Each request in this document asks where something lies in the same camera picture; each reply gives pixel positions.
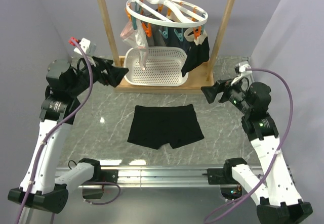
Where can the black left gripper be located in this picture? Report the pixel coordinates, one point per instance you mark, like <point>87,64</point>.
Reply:
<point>114,74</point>

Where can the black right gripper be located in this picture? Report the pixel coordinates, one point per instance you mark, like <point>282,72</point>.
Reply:
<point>210,92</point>

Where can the black boxer underwear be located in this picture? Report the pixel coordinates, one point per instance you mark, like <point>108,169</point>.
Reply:
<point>153,127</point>

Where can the white round clip hanger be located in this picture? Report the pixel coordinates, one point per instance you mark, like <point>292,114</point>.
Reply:
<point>167,13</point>

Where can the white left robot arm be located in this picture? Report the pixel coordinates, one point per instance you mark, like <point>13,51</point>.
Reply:
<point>40,189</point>

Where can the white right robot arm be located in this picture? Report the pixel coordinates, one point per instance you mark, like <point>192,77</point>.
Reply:
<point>275,195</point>

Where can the pink white hanging underwear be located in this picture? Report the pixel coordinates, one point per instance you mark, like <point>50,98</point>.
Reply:
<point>136,38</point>

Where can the black hanging underwear white band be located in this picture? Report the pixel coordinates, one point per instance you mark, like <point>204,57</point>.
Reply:
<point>198,51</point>

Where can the grey striped hanging underwear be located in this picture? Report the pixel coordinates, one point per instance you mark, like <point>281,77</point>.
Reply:
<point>156,39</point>

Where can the navy hanging underwear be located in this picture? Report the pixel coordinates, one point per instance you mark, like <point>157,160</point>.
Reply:
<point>173,40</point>

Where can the white perforated plastic basket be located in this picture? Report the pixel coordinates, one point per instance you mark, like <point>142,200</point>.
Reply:
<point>163,67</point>

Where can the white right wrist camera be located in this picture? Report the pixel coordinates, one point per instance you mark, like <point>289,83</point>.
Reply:
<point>243,70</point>

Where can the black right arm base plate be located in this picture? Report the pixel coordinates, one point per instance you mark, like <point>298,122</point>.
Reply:
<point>215,176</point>

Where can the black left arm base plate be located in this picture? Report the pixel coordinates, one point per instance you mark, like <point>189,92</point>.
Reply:
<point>108,175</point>

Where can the aluminium mounting rail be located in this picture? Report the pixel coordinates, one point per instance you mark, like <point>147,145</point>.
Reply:
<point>169,176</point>

